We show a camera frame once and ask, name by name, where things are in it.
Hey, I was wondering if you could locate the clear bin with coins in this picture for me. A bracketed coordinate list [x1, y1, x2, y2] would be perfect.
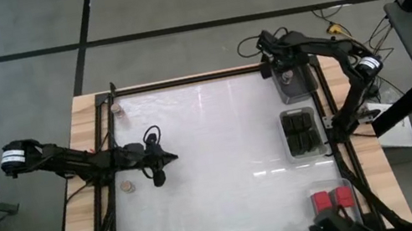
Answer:
[270, 58, 322, 107]

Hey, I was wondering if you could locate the black table frame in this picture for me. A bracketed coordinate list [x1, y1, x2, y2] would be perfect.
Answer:
[22, 34, 412, 231]

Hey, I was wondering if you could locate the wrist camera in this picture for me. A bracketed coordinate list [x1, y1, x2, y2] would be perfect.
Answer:
[151, 168, 169, 188]
[259, 62, 274, 80]

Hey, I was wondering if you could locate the glass jar with brown spice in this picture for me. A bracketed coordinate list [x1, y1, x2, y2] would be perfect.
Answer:
[119, 178, 136, 195]

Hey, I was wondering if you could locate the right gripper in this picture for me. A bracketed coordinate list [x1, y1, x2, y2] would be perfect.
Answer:
[257, 23, 311, 75]

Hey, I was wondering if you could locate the white paper sheet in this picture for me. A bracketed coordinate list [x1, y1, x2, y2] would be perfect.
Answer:
[363, 94, 412, 156]

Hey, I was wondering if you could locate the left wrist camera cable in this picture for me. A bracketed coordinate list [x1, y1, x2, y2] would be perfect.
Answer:
[139, 123, 164, 147]

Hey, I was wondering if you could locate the white plastic bin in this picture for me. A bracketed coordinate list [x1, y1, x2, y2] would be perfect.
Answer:
[277, 103, 332, 165]

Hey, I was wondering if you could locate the glass spice jar cork lid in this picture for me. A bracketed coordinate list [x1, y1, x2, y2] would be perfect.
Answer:
[281, 69, 296, 85]

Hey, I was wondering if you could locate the yellow connector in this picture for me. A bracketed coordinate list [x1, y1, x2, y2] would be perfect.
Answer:
[324, 20, 348, 39]

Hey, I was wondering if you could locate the black mounted device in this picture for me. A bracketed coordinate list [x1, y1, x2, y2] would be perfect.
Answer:
[305, 200, 376, 231]

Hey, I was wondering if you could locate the glass jar with yellow spice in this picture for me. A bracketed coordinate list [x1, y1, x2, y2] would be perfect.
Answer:
[110, 101, 125, 118]

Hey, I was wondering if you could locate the red smoked paprika tin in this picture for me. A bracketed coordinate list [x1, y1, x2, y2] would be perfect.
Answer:
[310, 189, 334, 215]
[332, 184, 357, 212]

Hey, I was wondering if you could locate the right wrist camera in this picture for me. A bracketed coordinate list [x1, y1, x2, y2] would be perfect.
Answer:
[259, 62, 274, 80]

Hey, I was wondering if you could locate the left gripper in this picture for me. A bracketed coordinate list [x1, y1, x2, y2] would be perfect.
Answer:
[121, 136, 180, 177]

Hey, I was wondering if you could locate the clear plastic bin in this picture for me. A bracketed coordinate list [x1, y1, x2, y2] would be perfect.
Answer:
[305, 174, 365, 231]

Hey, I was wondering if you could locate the black cable loop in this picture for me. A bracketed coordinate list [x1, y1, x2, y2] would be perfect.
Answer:
[235, 33, 264, 60]

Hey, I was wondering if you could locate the black desk leg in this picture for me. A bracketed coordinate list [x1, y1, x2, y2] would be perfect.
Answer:
[365, 81, 412, 138]

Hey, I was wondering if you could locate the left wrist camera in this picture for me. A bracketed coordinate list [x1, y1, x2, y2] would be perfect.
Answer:
[151, 168, 169, 188]

